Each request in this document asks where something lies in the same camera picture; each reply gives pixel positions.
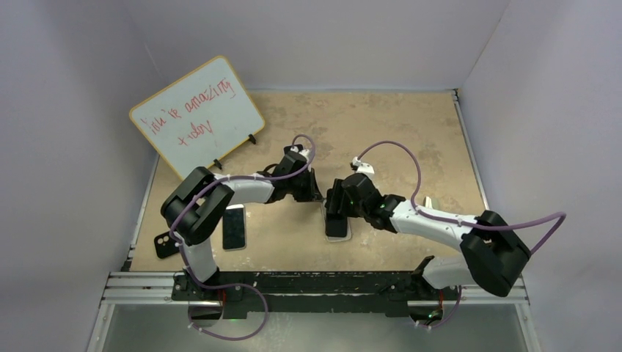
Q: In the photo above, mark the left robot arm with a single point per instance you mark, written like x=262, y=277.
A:
x=196, y=206

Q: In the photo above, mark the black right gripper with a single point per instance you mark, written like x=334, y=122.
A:
x=332, y=205

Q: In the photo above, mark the black phone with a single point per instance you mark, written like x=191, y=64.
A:
x=336, y=226

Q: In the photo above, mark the silver stapler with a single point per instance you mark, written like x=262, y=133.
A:
x=430, y=202

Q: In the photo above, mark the silver-edged phone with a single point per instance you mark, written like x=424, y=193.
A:
x=234, y=228

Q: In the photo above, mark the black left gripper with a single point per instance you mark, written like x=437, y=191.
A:
x=312, y=193

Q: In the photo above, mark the black phone case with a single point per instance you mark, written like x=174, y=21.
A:
x=165, y=246

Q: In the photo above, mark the beige phone case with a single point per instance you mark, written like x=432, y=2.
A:
x=324, y=212

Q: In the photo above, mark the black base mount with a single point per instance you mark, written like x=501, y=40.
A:
x=395, y=294

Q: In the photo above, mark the aluminium rail frame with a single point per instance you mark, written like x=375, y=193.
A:
x=137, y=313

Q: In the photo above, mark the yellow-framed whiteboard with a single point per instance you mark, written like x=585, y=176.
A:
x=200, y=118

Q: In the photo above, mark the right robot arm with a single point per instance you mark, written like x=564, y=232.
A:
x=492, y=255

